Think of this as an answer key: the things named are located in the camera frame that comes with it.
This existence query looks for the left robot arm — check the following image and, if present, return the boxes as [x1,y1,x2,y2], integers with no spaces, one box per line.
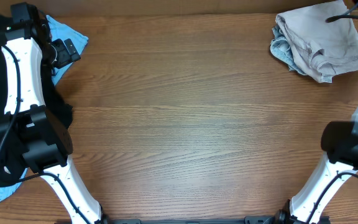
[0,19,109,223]

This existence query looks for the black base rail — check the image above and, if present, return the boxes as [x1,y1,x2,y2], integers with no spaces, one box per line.
[54,214,332,224]

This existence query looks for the white folded garment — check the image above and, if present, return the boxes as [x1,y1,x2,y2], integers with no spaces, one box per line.
[275,1,358,83]

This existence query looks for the blue grey folded garment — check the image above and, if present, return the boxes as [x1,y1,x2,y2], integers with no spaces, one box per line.
[270,25,305,75]

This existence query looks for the light blue shirt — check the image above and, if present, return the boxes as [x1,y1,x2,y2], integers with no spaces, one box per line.
[0,14,90,203]

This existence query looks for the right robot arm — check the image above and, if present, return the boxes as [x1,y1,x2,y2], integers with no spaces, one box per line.
[269,1,358,223]

